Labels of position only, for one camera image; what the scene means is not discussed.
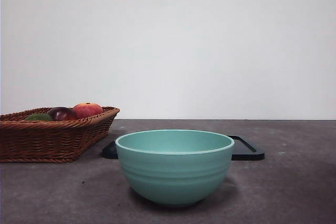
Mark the teal bowl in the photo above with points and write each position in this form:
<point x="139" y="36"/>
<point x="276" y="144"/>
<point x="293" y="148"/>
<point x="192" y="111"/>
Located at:
<point x="174" y="176"/>

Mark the green avocado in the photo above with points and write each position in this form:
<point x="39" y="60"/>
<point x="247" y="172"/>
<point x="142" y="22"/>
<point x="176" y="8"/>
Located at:
<point x="39" y="117"/>

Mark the red apple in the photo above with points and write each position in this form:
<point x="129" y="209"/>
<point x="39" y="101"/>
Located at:
<point x="88" y="109"/>

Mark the dark rectangular tray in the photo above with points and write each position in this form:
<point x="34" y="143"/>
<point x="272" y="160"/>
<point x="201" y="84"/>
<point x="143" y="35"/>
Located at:
<point x="246" y="153"/>

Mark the dark red plum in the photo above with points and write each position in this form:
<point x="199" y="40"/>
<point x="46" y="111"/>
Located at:
<point x="63" y="113"/>

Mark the brown wicker basket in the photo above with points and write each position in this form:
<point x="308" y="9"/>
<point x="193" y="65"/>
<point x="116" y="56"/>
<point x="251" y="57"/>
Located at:
<point x="47" y="141"/>

